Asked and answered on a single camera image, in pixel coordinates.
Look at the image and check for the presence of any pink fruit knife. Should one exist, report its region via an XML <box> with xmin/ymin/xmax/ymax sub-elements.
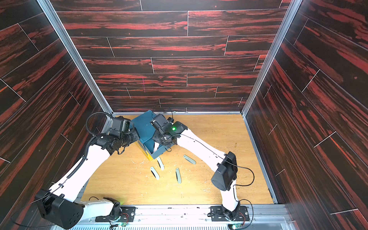
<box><xmin>153</xmin><ymin>142</ymin><xmax>159</xmax><ymax>152</ymax></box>

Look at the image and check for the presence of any teal drawer cabinet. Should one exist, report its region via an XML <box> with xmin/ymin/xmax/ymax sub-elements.
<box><xmin>132</xmin><ymin>110</ymin><xmax>156</xmax><ymax>143</ymax></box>

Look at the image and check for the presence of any teal drawer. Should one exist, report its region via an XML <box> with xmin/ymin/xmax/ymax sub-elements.
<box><xmin>138</xmin><ymin>139</ymin><xmax>172</xmax><ymax>159</ymax></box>

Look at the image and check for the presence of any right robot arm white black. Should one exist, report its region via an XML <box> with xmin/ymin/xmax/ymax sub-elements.
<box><xmin>150</xmin><ymin>114</ymin><xmax>240</xmax><ymax>221</ymax></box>

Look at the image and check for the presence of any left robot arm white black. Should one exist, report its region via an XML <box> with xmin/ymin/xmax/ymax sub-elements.
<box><xmin>35</xmin><ymin>128</ymin><xmax>140</xmax><ymax>230</ymax></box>

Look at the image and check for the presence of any white fruit knife upper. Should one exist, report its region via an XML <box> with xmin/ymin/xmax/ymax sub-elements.
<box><xmin>156</xmin><ymin>157</ymin><xmax>165</xmax><ymax>171</ymax></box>

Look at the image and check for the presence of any white fruit knife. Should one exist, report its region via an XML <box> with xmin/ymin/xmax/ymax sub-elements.
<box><xmin>156</xmin><ymin>157</ymin><xmax>165</xmax><ymax>171</ymax></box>
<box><xmin>150</xmin><ymin>166</ymin><xmax>160</xmax><ymax>180</ymax></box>

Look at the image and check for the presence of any green fruit knife upper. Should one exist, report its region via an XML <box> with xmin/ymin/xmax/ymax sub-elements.
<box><xmin>183</xmin><ymin>155</ymin><xmax>196</xmax><ymax>165</ymax></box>

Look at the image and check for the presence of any green fruit knife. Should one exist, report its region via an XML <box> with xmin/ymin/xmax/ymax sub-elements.
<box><xmin>183</xmin><ymin>155</ymin><xmax>196</xmax><ymax>165</ymax></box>
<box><xmin>175</xmin><ymin>168</ymin><xmax>182</xmax><ymax>184</ymax></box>

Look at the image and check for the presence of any green fruit knife lower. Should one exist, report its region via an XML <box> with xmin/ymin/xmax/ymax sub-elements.
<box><xmin>175</xmin><ymin>168</ymin><xmax>182</xmax><ymax>184</ymax></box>

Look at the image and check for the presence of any white fruit knife lower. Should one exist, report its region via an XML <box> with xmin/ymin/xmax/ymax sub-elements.
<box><xmin>150</xmin><ymin>166</ymin><xmax>160</xmax><ymax>180</ymax></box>

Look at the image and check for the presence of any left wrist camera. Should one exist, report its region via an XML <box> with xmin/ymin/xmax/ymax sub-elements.
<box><xmin>111</xmin><ymin>117</ymin><xmax>131</xmax><ymax>133</ymax></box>

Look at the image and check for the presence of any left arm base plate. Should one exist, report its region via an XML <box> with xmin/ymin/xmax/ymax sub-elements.
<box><xmin>95</xmin><ymin>206</ymin><xmax>137</xmax><ymax>224</ymax></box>

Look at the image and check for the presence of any aluminium front rail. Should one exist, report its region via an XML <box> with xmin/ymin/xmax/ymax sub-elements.
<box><xmin>50</xmin><ymin>205</ymin><xmax>297</xmax><ymax>230</ymax></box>

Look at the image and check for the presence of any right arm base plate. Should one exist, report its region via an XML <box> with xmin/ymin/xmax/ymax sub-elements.
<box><xmin>208</xmin><ymin>206</ymin><xmax>250</xmax><ymax>221</ymax></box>

